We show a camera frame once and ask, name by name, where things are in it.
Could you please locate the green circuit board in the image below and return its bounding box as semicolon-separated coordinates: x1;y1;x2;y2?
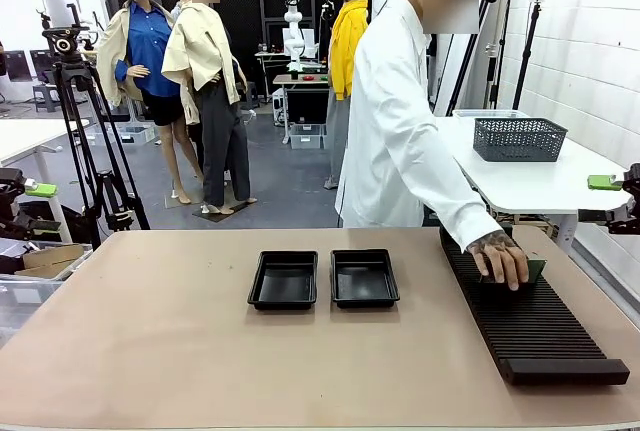
478;255;548;286

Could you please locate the black ESD tray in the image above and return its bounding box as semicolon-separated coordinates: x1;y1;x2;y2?
247;249;320;311
329;249;401;310

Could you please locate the white-sleeved person forearm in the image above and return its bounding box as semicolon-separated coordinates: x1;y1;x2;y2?
424;150;504;255

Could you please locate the tattooed person hand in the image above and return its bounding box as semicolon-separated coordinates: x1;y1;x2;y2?
467;233;530;292

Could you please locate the brown cardboard box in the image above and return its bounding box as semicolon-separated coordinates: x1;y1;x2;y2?
14;243;86;280

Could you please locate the large clear plastic bin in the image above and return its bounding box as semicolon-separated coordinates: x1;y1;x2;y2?
0;238;94;347

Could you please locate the grey woven plastic basket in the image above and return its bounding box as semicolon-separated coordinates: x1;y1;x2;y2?
473;117;569;163

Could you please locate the grey plastic stool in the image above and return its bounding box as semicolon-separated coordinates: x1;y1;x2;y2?
33;83;64;113

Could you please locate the black monitor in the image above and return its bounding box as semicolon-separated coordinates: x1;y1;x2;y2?
28;48;55;85
3;49;27;83

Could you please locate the black slotted board rack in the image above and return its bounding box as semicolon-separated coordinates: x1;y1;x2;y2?
438;223;631;386

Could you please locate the slim black light stand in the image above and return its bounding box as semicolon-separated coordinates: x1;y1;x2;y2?
510;0;546;112

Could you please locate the clear plastic lidded box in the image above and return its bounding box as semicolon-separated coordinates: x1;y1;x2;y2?
452;108;531;122

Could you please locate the black tripod light stand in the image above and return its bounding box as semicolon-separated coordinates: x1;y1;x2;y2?
444;0;516;117

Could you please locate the mannequin in blue shirt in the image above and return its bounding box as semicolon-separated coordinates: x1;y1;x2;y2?
95;0;201;205

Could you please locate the white board panel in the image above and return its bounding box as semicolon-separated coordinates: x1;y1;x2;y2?
41;0;81;27

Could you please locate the mannequin in cream jacket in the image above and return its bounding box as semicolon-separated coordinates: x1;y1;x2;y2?
160;0;259;217

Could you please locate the person in white shirt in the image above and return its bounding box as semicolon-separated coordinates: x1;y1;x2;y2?
334;0;504;255

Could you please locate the small clear storage bin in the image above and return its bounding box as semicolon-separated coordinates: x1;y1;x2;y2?
289;123;326;151

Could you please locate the background desk black panel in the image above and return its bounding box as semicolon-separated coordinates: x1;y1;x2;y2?
272;73;331;145

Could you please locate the mannequin in yellow hoodie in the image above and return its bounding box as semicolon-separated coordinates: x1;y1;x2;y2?
323;0;371;191

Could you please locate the small white background robot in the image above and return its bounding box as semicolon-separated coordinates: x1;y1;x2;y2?
280;0;307;75

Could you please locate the black camera tripod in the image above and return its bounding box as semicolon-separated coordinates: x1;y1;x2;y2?
52;58;151;247

